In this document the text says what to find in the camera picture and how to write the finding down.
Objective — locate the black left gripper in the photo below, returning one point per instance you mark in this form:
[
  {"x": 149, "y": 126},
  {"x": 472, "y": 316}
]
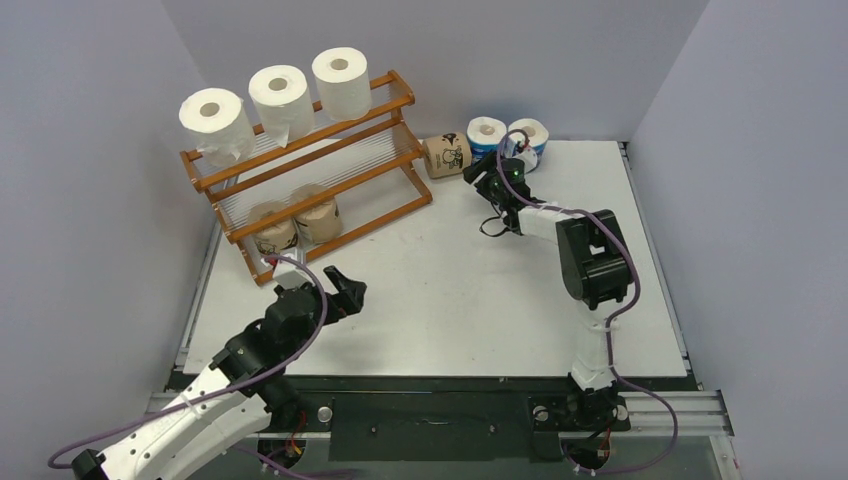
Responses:
[{"x": 349, "y": 298}]

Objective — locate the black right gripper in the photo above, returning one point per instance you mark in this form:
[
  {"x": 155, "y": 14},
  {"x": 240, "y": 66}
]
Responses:
[{"x": 486, "y": 171}]

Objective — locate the brown roll plain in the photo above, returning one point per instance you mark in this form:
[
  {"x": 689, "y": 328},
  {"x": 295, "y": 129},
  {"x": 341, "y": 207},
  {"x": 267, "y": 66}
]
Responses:
[{"x": 320, "y": 223}]

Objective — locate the brown roll black print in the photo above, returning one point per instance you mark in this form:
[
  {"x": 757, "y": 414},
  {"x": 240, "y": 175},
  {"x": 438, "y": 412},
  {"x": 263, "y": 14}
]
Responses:
[{"x": 278, "y": 237}]

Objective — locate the orange wooden tiered shelf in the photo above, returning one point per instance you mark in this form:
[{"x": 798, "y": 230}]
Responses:
[{"x": 366, "y": 165}]

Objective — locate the white toilet paper roll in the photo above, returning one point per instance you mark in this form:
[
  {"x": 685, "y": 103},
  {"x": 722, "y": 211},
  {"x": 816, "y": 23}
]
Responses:
[
  {"x": 282, "y": 99},
  {"x": 217, "y": 121},
  {"x": 343, "y": 83}
]

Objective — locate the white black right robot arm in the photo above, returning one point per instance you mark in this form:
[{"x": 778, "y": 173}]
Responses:
[{"x": 593, "y": 270}]

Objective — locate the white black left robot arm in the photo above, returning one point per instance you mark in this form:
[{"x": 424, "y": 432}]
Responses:
[{"x": 243, "y": 389}]

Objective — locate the brown wrapped roll with cartoon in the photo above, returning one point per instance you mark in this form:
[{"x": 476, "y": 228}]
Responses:
[{"x": 446, "y": 154}]

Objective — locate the blue wrapped toilet roll left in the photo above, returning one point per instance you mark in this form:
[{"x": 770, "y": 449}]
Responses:
[{"x": 484, "y": 134}]

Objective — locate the blue wrapped toilet roll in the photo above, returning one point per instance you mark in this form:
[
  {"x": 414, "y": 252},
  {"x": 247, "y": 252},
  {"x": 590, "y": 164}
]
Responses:
[
  {"x": 531, "y": 132},
  {"x": 484, "y": 134}
]

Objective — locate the blue wrapped toilet roll right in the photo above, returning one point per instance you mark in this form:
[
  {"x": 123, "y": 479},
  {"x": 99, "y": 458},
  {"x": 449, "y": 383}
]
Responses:
[{"x": 531, "y": 132}]

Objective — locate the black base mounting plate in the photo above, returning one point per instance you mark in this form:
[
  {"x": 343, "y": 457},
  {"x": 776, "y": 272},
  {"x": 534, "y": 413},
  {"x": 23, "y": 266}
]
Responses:
[{"x": 384, "y": 418}]

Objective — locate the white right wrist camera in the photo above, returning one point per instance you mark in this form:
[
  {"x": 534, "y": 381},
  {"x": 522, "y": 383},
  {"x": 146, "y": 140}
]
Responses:
[{"x": 528, "y": 156}]

